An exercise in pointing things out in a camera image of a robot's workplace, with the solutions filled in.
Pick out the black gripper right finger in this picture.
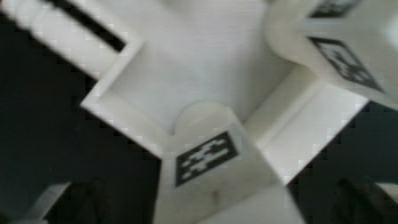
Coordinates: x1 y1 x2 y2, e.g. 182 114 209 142
331 178 398 224

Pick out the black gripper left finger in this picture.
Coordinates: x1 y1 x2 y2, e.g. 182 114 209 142
11 179 114 224

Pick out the white tagged chair leg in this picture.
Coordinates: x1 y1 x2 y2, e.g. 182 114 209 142
265 0 398 110
152 99 308 224

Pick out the white chair seat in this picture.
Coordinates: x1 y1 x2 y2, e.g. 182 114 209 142
82 0 369 181

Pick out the white turned spindle rod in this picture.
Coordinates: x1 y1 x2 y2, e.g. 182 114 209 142
0 0 125 78

